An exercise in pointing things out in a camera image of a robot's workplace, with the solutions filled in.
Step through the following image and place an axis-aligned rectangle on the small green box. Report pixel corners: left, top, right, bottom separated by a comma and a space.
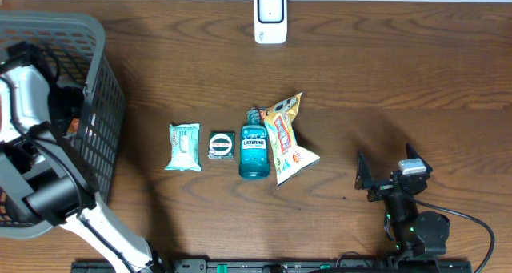
207, 132, 235, 159

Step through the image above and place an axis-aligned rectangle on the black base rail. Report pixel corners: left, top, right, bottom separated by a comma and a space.
70, 258, 474, 273

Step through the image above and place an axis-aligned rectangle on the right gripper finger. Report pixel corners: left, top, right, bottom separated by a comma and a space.
354, 151, 373, 190
406, 143, 433, 173

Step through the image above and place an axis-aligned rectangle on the teal wet wipes pack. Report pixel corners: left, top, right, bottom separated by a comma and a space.
165, 123, 202, 172

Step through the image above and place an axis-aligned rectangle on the orange snack bag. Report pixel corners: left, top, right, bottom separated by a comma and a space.
259, 93, 320, 187

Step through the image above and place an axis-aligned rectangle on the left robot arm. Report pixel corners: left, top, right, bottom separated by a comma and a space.
1, 42, 173, 272

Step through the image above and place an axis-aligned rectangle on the white barcode scanner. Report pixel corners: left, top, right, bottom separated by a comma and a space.
254, 0, 288, 45

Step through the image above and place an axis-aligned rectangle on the grey plastic basket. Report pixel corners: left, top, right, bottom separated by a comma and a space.
1, 11, 125, 239

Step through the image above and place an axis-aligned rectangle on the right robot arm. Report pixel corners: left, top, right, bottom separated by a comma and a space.
354, 143, 450, 259

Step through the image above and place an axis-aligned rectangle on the right black cable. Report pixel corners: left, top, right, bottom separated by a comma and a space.
414, 199, 496, 273

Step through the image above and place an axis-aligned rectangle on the teal mouthwash bottle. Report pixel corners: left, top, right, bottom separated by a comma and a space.
238, 107, 270, 179

